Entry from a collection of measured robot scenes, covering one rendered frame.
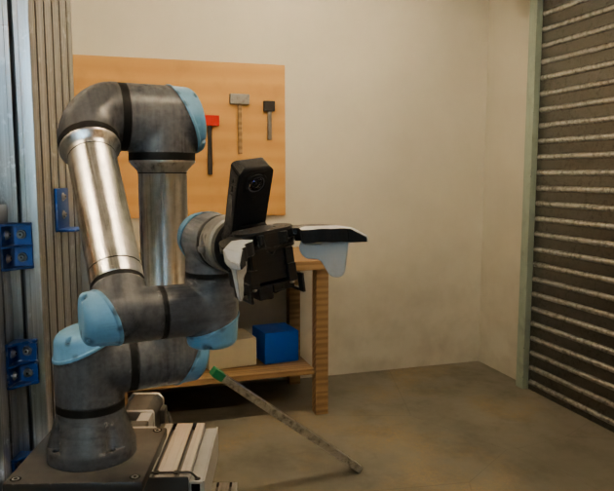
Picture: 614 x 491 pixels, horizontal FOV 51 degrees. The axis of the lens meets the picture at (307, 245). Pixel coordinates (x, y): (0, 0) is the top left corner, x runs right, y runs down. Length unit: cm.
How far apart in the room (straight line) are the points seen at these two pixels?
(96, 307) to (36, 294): 47
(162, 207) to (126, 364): 27
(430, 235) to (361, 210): 53
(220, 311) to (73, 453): 40
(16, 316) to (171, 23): 281
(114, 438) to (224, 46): 306
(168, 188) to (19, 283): 37
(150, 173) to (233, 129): 277
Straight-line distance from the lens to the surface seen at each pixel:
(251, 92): 395
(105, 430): 118
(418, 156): 431
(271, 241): 74
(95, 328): 88
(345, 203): 411
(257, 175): 74
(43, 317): 135
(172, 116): 114
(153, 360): 117
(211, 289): 91
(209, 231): 85
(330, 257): 74
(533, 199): 404
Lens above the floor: 131
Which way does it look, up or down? 6 degrees down
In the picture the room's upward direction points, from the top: straight up
